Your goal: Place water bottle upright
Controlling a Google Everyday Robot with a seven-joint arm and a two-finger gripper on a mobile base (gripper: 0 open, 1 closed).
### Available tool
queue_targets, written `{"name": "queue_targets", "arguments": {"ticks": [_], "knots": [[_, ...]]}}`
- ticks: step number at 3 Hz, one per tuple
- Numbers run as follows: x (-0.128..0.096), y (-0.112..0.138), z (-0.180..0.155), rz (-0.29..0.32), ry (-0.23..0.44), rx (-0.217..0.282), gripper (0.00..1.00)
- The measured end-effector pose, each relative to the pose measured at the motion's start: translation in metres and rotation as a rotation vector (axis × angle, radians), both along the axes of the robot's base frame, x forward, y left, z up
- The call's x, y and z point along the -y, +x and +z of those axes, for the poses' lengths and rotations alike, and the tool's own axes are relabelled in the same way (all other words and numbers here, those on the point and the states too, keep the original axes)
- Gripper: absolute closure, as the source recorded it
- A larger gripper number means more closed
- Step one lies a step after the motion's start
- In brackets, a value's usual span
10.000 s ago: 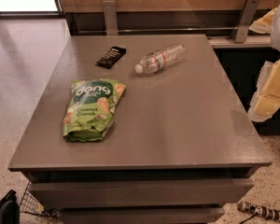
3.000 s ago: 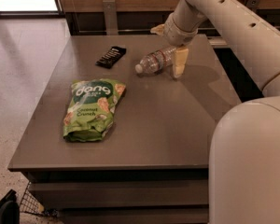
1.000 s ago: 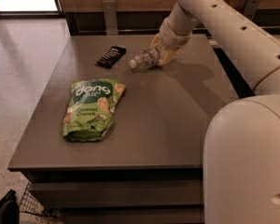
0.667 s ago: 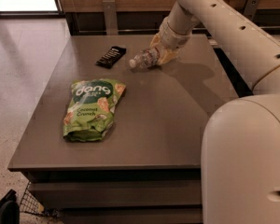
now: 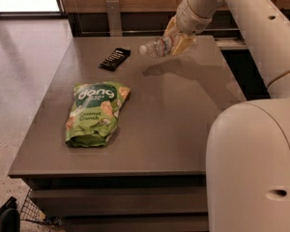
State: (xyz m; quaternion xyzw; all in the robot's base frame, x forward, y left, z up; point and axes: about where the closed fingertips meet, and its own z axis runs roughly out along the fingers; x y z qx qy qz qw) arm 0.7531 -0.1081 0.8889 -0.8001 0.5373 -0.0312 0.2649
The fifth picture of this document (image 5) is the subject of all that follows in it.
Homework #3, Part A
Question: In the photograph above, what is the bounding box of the green snack bag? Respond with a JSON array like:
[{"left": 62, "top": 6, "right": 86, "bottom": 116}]
[{"left": 65, "top": 81, "right": 131, "bottom": 147}]

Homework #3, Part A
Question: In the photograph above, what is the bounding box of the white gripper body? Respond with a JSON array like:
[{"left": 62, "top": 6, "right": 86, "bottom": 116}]
[{"left": 175, "top": 0, "right": 212, "bottom": 35}]

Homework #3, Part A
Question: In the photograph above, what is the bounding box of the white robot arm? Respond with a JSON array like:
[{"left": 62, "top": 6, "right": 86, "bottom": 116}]
[{"left": 166, "top": 0, "right": 290, "bottom": 232}]

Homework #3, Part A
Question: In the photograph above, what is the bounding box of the black wire basket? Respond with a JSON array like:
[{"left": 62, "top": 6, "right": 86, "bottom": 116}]
[{"left": 20, "top": 189, "right": 60, "bottom": 225}]

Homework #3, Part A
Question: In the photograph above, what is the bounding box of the black candy bar wrapper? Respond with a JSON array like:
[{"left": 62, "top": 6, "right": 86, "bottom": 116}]
[{"left": 99, "top": 48, "right": 131, "bottom": 72}]

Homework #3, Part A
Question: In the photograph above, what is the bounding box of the black object on floor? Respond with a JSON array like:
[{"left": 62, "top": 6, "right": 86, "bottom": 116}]
[{"left": 0, "top": 196, "right": 20, "bottom": 232}]

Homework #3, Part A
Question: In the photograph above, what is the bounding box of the grey drawer table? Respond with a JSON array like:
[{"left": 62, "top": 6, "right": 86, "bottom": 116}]
[{"left": 9, "top": 36, "right": 244, "bottom": 232}]

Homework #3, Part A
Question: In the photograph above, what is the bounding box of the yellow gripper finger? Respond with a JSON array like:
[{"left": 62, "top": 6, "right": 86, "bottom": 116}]
[
  {"left": 171, "top": 33, "right": 197, "bottom": 55},
  {"left": 163, "top": 16, "right": 178, "bottom": 39}
]

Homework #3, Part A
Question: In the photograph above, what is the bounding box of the clear plastic water bottle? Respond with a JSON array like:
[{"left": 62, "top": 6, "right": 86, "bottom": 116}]
[{"left": 139, "top": 36, "right": 176, "bottom": 58}]

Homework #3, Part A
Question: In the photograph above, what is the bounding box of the left metal wall bracket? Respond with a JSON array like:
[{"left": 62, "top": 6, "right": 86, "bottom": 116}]
[{"left": 106, "top": 0, "right": 123, "bottom": 37}]

